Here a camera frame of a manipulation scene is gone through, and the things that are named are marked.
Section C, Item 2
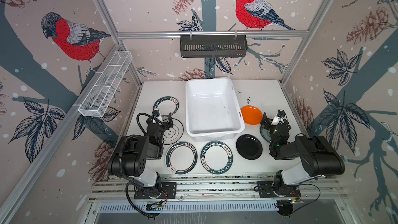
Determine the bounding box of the blue floral green plate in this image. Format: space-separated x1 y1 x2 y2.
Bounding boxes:
260 124 272 144

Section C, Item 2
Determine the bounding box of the white plate green lettered rim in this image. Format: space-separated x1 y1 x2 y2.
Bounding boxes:
200 141 233 175

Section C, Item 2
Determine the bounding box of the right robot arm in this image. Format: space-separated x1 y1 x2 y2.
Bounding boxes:
260 110 345 197

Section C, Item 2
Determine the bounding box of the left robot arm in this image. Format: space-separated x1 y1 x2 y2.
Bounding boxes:
107 109 174 199

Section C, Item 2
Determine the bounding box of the white plastic bin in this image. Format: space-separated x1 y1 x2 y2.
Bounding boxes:
185 78 245 142

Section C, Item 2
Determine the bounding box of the white plate black line pattern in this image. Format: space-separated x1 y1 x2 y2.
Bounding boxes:
163 118 184 145

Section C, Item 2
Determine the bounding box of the white plate dark lettered rim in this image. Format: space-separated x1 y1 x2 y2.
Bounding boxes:
153 96 180 117

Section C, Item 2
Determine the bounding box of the white plate green red rim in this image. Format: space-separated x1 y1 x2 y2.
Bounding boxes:
165 142 198 175

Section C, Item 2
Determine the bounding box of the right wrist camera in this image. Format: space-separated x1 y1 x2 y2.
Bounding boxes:
272 110 287 125

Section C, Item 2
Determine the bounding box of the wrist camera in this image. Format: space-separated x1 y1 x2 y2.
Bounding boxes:
272 110 287 125
152 109 163 122

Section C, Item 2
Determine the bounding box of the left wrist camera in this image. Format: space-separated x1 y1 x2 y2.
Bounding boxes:
152 109 163 122

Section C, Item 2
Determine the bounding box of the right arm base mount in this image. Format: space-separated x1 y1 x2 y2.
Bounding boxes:
257 180 301 199

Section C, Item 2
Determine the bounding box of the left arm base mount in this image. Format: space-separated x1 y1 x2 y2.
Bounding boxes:
134 182 177 200

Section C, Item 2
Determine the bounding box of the white wire mesh basket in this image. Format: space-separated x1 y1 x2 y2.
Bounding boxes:
78 51 132 117

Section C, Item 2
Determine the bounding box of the black wall basket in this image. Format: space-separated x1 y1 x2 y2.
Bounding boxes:
180 35 248 58

